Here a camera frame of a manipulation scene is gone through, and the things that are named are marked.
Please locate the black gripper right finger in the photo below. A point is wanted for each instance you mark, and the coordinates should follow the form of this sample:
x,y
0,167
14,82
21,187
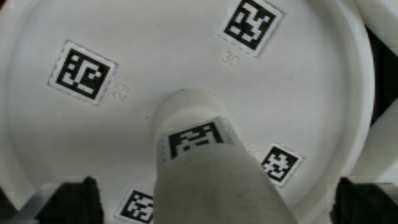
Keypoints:
x,y
363,204

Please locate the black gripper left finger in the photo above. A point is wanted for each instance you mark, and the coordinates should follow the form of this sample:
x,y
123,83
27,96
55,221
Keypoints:
x,y
62,204

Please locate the white cylindrical table leg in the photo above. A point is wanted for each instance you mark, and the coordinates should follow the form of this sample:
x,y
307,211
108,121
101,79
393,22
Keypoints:
x,y
212,188

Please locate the white round table top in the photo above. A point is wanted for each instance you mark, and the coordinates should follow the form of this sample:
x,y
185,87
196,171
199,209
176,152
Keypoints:
x,y
101,55

